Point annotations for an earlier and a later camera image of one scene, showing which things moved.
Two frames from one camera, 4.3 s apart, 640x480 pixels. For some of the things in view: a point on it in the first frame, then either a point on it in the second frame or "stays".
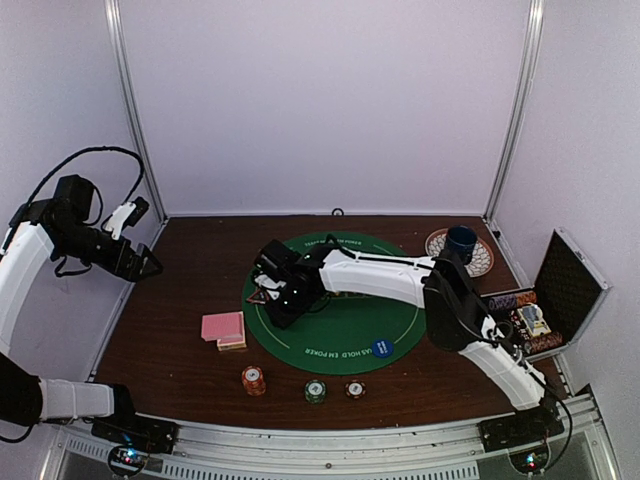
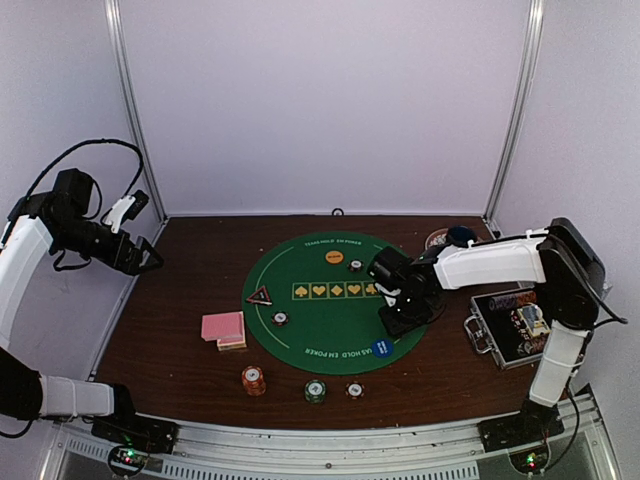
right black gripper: [284, 319] -> [396, 327]
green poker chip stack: [315, 391] stays
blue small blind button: [382, 347] stays
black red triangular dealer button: [259, 297] stays
